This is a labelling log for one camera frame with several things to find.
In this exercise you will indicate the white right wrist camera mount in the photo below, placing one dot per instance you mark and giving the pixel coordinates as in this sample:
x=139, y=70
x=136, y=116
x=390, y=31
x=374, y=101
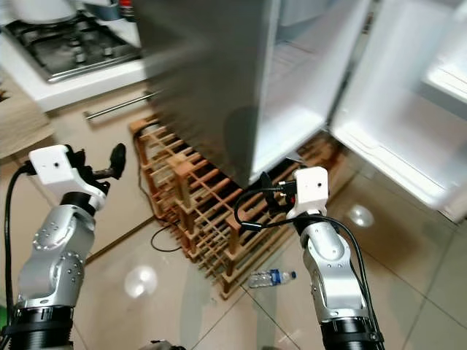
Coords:
x=310, y=186

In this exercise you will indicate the dark bowl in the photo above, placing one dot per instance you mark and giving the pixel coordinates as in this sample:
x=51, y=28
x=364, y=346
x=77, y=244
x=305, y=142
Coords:
x=102, y=9

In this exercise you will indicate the grey robot foot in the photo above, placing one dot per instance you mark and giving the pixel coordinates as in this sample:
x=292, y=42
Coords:
x=169, y=345

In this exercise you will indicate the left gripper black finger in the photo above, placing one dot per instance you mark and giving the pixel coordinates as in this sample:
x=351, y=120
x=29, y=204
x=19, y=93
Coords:
x=117, y=160

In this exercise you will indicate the white topped kitchen cabinet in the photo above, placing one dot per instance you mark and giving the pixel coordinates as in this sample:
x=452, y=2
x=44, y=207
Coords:
x=66, y=127

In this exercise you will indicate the beige cloth mat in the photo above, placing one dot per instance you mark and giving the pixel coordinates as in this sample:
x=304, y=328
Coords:
x=18, y=124

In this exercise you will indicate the red capped bottle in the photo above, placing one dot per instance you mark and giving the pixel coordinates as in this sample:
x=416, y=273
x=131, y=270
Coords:
x=126, y=9

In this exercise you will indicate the clear plastic water bottle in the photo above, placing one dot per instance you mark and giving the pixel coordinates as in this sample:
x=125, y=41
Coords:
x=271, y=278

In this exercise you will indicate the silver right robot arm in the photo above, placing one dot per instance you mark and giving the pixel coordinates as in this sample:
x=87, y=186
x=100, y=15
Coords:
x=332, y=277

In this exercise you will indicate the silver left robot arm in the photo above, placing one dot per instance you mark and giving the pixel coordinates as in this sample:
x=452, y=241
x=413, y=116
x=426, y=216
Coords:
x=55, y=262

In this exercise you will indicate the steel gas hob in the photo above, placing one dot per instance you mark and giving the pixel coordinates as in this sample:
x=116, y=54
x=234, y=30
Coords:
x=69, y=47

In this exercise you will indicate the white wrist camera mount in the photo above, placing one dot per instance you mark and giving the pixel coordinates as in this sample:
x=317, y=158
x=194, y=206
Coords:
x=310, y=186
x=55, y=166

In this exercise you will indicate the wooden wine rack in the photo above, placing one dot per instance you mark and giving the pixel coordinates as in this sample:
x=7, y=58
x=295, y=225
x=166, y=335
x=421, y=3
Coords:
x=197, y=211

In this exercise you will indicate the grey small fridge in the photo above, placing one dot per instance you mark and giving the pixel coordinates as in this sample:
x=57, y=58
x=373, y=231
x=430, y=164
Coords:
x=204, y=73

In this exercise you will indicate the green flat board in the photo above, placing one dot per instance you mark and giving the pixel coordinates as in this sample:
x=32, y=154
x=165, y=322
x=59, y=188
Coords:
x=3, y=319

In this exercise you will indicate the white cooking pot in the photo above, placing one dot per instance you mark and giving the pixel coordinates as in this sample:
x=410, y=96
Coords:
x=44, y=9

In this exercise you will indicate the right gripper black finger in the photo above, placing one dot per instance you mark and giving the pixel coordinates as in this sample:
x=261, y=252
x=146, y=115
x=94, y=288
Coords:
x=265, y=193

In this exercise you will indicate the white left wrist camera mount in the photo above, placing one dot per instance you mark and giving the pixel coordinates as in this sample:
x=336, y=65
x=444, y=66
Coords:
x=55, y=166

